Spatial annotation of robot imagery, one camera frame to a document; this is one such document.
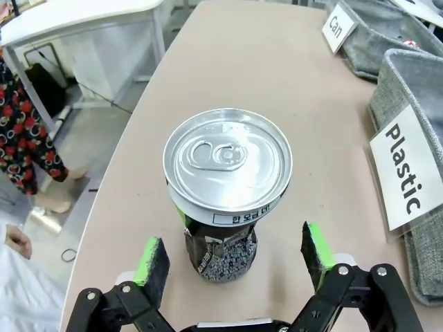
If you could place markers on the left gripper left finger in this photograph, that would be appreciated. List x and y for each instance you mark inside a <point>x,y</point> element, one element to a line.
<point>152,273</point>

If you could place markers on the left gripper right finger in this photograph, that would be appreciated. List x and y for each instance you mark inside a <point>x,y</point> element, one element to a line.
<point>318,256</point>

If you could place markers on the crushed black drink can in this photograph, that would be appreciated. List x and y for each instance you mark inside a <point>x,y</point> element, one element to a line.
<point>225,166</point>

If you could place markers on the grey fabric basket Plastic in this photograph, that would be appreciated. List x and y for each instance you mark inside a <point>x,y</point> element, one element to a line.
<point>398,79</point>

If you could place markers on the grey fabric basket Can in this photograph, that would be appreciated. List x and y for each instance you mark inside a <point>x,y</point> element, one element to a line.
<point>377,45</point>

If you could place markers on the white Can label sign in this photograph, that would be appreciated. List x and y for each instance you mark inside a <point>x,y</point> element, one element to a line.
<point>337,27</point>

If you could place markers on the white-jacket person's left hand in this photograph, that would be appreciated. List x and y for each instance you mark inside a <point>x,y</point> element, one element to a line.
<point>15,240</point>

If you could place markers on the white Plastic label sign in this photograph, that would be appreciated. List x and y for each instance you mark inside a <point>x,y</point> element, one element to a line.
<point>401,169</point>

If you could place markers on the person in white jacket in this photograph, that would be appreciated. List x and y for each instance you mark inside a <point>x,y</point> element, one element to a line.
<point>24,297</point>

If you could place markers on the person in blue shirt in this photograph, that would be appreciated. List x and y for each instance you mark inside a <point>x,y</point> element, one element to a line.
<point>24,131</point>

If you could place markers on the black bag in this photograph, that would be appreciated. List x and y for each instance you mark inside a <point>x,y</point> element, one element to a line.
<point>45,90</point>

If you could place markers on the small red white object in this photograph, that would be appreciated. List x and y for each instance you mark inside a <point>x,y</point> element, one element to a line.
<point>409,43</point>

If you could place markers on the white table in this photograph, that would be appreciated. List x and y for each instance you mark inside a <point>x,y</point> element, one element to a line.
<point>69,20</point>

